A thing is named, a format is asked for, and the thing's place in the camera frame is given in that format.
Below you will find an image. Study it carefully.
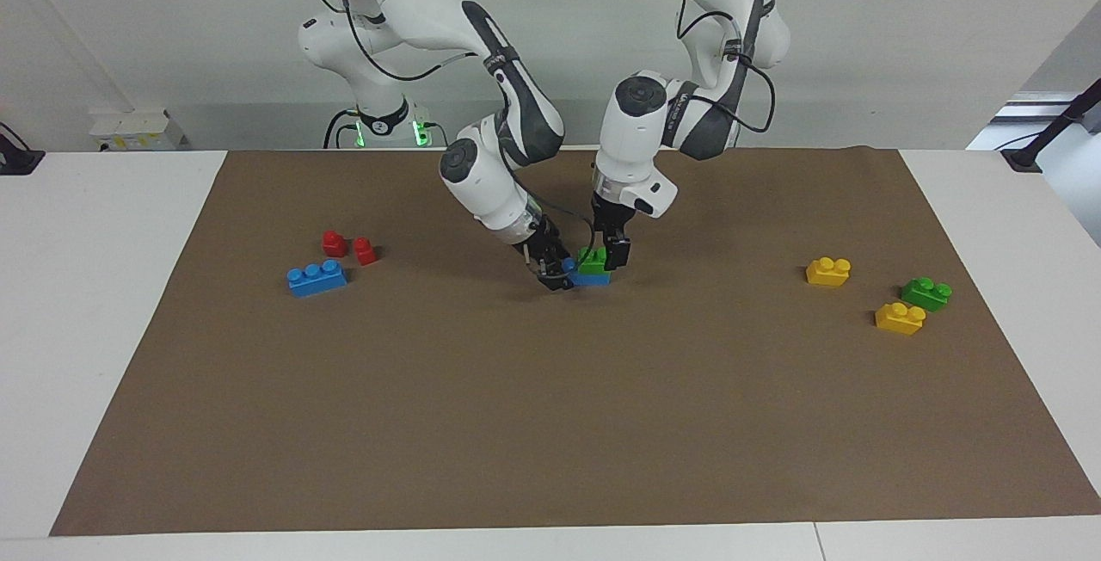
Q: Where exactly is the blue three-stud block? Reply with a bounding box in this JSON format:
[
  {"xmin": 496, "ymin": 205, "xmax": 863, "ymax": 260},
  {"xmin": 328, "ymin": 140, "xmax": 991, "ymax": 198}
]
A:
[
  {"xmin": 563, "ymin": 257, "xmax": 612, "ymax": 287},
  {"xmin": 286, "ymin": 259, "xmax": 348, "ymax": 298}
]

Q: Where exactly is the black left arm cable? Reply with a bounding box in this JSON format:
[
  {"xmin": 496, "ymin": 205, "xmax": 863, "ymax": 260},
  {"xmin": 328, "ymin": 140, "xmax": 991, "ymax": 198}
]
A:
[{"xmin": 677, "ymin": 0, "xmax": 777, "ymax": 133}]

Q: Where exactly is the black table clamp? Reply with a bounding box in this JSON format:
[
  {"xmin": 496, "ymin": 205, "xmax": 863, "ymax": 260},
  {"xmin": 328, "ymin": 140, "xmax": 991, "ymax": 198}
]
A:
[{"xmin": 0, "ymin": 122, "xmax": 46, "ymax": 176}]

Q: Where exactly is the black base power cable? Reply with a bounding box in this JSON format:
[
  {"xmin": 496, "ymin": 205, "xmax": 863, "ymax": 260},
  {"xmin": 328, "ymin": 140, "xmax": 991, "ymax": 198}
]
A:
[{"xmin": 323, "ymin": 109, "xmax": 362, "ymax": 150}]

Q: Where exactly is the yellow two-stud block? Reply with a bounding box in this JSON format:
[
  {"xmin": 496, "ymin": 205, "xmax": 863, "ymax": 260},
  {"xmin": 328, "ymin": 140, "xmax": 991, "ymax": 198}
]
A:
[
  {"xmin": 875, "ymin": 302, "xmax": 927, "ymax": 336},
  {"xmin": 806, "ymin": 257, "xmax": 852, "ymax": 287}
]

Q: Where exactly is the white power strip box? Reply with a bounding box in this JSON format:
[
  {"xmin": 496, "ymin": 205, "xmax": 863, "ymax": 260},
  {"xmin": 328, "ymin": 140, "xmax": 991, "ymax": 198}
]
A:
[{"xmin": 89, "ymin": 109, "xmax": 186, "ymax": 151}]

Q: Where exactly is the black camera stand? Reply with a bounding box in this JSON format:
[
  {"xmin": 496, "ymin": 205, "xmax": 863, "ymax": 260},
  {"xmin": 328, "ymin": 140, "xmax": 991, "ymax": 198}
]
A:
[{"xmin": 1000, "ymin": 79, "xmax": 1101, "ymax": 173}]

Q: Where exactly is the brown table mat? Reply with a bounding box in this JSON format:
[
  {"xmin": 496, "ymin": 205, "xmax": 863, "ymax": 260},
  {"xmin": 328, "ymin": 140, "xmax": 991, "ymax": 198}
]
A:
[{"xmin": 49, "ymin": 145, "xmax": 1101, "ymax": 538}]

